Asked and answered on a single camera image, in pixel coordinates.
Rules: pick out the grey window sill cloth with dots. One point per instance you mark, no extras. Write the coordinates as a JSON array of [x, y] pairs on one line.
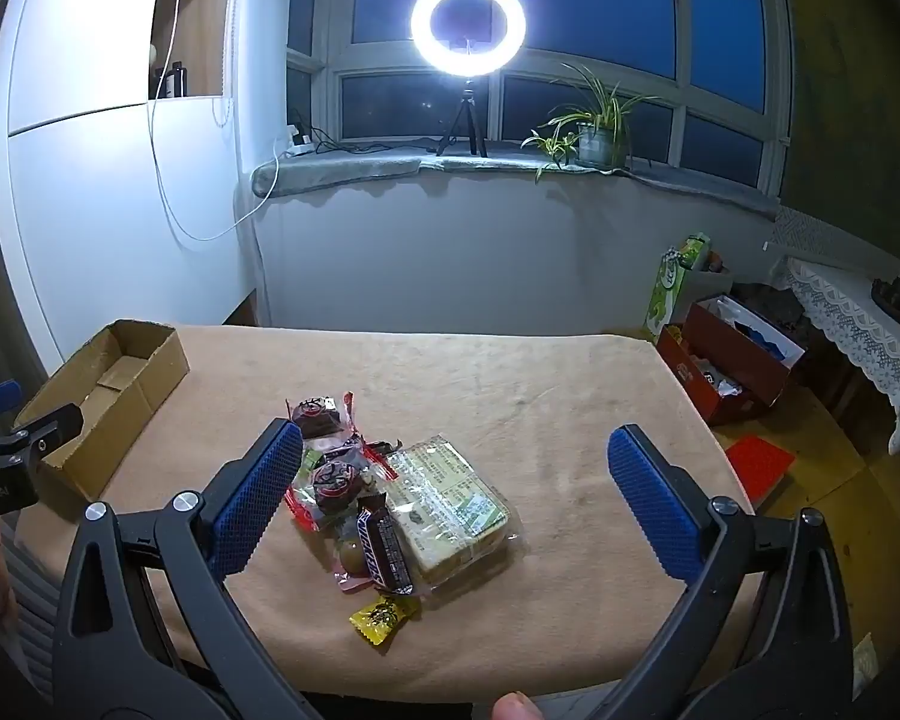
[[360, 169]]

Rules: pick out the brown cake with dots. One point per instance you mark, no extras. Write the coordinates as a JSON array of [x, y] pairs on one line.
[[319, 416], [337, 484]]

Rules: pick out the white cabinet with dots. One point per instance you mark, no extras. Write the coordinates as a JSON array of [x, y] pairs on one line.
[[97, 202]]

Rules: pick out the potted spider plant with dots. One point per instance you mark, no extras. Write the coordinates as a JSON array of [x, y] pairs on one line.
[[596, 139]]

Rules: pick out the black tripod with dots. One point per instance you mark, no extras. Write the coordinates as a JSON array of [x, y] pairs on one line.
[[465, 127]]

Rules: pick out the red cardboard box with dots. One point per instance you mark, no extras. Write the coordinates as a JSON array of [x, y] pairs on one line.
[[735, 371]]

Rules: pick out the red mat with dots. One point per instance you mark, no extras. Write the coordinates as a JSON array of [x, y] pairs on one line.
[[759, 465]]

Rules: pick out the green paper bag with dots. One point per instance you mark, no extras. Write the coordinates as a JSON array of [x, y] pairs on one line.
[[664, 300]]

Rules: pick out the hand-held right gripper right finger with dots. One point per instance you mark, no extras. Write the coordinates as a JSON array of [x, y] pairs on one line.
[[649, 499]]

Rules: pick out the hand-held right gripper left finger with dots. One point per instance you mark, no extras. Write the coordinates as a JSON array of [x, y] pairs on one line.
[[259, 495]]

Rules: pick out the round jelly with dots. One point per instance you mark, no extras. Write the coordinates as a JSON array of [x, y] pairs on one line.
[[352, 559]]

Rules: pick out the clear pack of biscuits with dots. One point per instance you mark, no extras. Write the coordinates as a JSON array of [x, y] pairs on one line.
[[442, 510]]

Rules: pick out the white lace cloth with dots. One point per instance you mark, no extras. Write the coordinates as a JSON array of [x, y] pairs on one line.
[[855, 330]]

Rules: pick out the green candy packet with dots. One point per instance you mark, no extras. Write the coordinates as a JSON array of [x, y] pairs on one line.
[[319, 459]]

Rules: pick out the black bottle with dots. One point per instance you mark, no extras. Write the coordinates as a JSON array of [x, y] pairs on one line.
[[172, 82]]

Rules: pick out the dark chocolate bar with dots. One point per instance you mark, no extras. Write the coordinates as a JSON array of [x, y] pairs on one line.
[[381, 547]]

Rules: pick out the person's right hand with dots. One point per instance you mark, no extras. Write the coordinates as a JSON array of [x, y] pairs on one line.
[[517, 709]]

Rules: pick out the large window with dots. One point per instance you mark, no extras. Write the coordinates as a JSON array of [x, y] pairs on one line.
[[607, 0]]

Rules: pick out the yellow candy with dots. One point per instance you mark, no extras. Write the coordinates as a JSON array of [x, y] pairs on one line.
[[382, 617]]

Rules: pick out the dark ornament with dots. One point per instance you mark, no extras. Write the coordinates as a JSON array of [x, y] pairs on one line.
[[896, 300]]

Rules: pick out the white power strip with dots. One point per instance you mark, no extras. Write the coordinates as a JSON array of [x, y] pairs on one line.
[[300, 144]]

